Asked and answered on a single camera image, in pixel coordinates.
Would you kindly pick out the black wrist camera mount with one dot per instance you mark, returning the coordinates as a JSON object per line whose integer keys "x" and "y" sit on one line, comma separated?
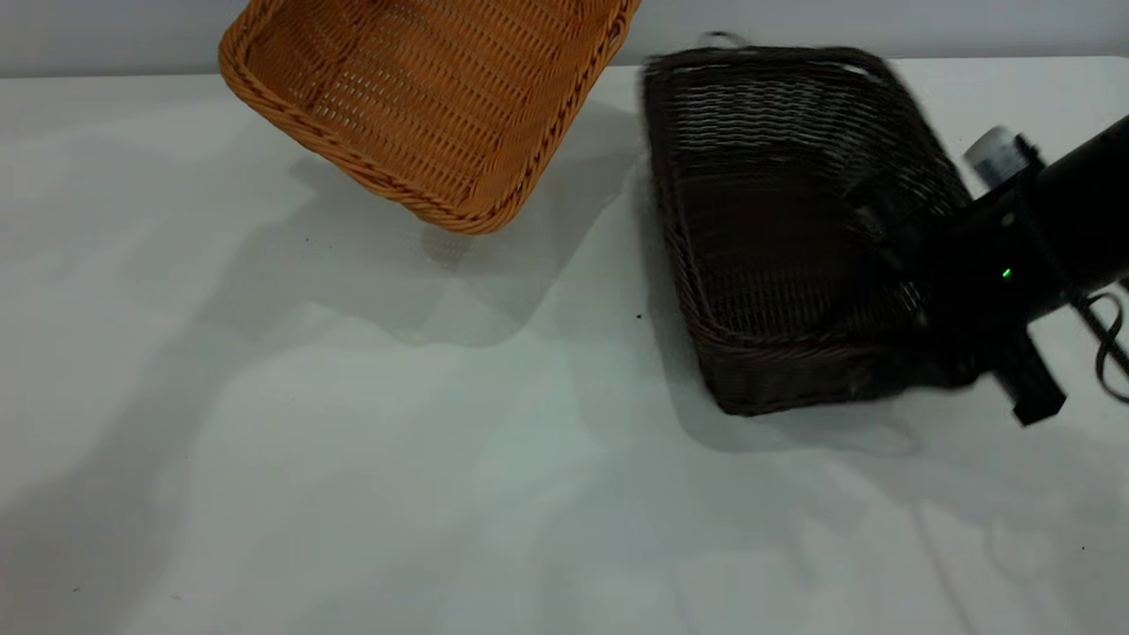
{"x": 1028, "y": 384}

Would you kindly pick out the orange woven wicker basket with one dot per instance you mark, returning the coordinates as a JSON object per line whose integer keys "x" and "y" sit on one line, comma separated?
{"x": 441, "y": 97}

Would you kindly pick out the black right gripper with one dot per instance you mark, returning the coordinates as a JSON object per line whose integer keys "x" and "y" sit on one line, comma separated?
{"x": 957, "y": 273}

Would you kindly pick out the grey white cylindrical connector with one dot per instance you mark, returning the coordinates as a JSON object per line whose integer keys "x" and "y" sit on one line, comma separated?
{"x": 1001, "y": 157}

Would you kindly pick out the dark brown woven wicker basket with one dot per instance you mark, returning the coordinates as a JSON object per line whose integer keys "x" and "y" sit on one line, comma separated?
{"x": 758, "y": 229}

